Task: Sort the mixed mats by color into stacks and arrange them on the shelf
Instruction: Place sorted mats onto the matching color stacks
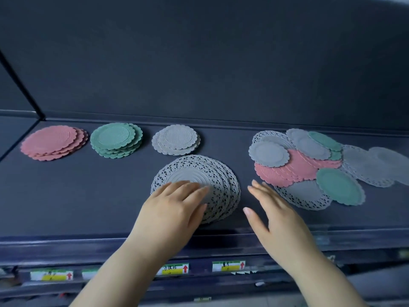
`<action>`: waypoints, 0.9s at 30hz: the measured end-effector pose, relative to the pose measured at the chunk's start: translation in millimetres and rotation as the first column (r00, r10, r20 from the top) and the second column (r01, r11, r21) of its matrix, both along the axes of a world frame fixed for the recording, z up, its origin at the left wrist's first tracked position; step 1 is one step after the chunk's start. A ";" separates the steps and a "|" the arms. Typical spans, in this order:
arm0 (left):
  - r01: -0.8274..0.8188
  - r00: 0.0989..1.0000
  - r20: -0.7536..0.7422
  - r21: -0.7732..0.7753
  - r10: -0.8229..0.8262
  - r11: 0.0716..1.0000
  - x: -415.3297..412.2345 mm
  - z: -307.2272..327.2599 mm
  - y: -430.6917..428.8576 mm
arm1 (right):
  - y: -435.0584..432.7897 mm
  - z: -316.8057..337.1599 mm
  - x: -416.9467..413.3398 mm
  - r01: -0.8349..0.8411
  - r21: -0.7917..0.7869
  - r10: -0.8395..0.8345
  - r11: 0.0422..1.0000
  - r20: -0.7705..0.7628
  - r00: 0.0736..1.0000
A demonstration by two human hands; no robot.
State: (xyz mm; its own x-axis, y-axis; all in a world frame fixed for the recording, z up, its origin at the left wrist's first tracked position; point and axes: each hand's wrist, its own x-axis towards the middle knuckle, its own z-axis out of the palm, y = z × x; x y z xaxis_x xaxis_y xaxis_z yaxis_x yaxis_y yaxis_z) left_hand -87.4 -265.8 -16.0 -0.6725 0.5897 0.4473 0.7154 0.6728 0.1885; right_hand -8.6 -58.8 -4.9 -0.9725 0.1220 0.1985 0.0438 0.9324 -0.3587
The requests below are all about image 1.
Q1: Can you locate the person's right hand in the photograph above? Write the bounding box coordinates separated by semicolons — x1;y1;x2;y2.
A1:
243;179;324;273

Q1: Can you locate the person's left hand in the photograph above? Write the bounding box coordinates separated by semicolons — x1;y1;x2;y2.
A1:
126;180;211;257

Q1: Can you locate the mixed pile of coasters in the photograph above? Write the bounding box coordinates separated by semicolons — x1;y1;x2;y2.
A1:
248;128;409;211

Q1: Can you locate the green coaster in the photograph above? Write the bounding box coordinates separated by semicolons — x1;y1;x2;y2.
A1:
316;168;366;207

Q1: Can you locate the stack of green coasters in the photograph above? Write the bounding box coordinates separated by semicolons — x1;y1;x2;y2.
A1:
90;122;144;159

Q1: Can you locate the stack of pink coasters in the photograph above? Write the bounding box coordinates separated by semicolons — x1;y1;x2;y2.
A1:
20;125;89;162

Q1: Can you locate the person's left forearm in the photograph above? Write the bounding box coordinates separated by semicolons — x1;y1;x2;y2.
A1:
69;239;192;307

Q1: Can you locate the black slotted shelf upright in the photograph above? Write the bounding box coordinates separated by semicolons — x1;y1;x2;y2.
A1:
0;49;46;121

